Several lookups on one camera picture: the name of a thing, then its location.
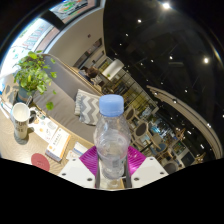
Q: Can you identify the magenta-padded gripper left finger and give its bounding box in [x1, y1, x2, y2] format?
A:
[58, 145, 102, 190]

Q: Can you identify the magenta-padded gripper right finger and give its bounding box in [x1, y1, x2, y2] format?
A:
[124, 145, 169, 190]

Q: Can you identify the clear blue-capped water bottle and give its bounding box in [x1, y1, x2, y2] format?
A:
[93, 94, 132, 183]

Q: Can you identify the white printed paper slip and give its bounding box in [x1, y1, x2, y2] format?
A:
[65, 149, 81, 161]

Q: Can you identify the white orange box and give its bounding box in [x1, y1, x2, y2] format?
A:
[44, 127, 72, 163]

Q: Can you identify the flat round red coaster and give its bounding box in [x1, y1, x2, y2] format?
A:
[30, 152, 51, 172]

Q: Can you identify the group of dining chairs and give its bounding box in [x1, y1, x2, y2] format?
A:
[123, 104, 208, 174]

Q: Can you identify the illustrated white leaflet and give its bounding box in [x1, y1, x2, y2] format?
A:
[33, 114, 59, 144]

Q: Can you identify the grey white chevron cushion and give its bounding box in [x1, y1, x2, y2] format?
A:
[73, 88, 101, 126]

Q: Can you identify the grey curved sofa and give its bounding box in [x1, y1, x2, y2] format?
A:
[31, 54, 104, 144]

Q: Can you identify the white printed mug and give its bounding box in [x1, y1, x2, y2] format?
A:
[9, 102, 38, 140]

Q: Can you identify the person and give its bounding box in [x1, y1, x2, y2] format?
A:
[79, 66, 101, 84]

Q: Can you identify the green potted plant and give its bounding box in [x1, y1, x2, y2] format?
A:
[13, 50, 58, 111]

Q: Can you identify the white round pillar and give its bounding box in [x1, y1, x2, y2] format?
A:
[101, 58, 125, 81]

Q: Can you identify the window with festive decals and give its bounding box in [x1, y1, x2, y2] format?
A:
[0, 0, 101, 78]

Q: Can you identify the group of ceiling lights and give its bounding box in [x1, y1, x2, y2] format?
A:
[124, 1, 214, 101]

